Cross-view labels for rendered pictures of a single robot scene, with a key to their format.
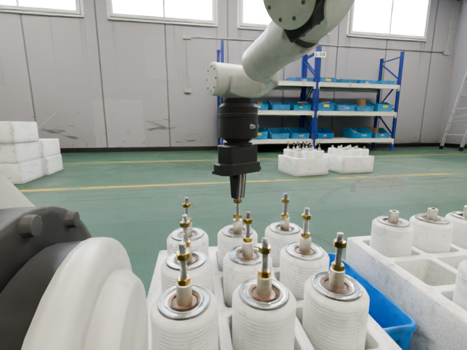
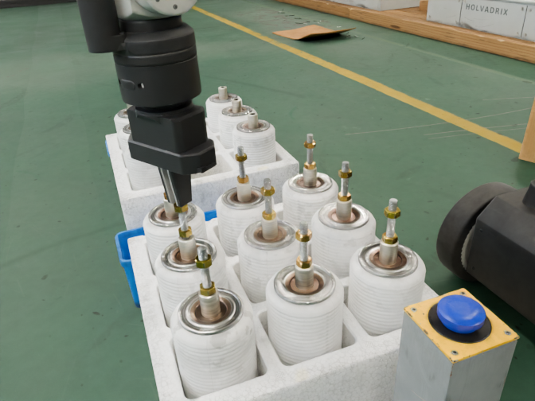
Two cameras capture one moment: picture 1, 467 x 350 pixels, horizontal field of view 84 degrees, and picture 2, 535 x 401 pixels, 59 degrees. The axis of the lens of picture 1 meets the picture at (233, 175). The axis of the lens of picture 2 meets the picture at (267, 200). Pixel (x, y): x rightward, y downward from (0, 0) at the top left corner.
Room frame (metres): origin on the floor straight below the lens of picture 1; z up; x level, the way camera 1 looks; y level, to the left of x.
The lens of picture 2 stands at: (0.57, 0.52, 0.63)
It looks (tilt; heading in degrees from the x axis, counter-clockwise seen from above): 30 degrees down; 260
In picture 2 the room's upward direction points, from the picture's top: 3 degrees counter-clockwise
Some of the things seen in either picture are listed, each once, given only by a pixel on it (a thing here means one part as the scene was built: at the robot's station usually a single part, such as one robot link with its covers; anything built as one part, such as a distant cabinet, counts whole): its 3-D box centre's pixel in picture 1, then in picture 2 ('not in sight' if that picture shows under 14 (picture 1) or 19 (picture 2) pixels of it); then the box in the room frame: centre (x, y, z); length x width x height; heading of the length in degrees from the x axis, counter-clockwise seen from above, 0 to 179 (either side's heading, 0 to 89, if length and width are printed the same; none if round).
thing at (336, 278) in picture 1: (336, 278); (310, 176); (0.37, -0.16, 0.26); 0.02 x 0.02 x 0.03
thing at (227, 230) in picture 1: (237, 231); (189, 255); (0.58, -0.01, 0.25); 0.08 x 0.08 x 0.01
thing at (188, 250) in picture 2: (237, 226); (187, 247); (0.58, -0.01, 0.26); 0.02 x 0.02 x 0.03
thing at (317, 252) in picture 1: (304, 251); (244, 197); (0.48, -0.14, 0.25); 0.08 x 0.08 x 0.01
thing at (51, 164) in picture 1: (35, 164); not in sight; (2.77, 2.15, 0.09); 0.39 x 0.39 x 0.18; 14
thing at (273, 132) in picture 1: (276, 132); not in sight; (5.22, -0.85, 0.36); 0.50 x 0.38 x 0.21; 12
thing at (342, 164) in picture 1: (346, 162); not in sight; (2.95, -1.31, 0.09); 0.39 x 0.39 x 0.18; 14
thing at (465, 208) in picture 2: not in sight; (485, 232); (0.02, -0.14, 0.10); 0.20 x 0.05 x 0.20; 11
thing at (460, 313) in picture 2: not in sight; (459, 316); (0.35, 0.25, 0.32); 0.04 x 0.04 x 0.02
